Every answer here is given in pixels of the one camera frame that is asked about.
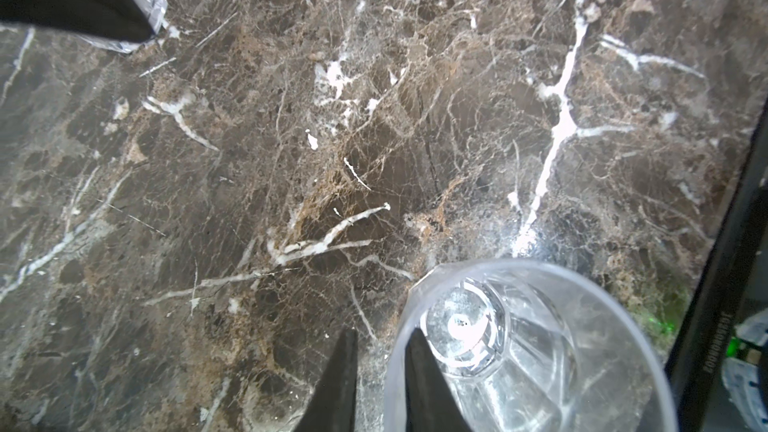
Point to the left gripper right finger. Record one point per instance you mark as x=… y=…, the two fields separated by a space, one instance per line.
x=429 y=402

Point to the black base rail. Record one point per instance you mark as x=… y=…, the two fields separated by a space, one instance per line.
x=717 y=368

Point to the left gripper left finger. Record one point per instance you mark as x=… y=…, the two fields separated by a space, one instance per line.
x=333 y=403

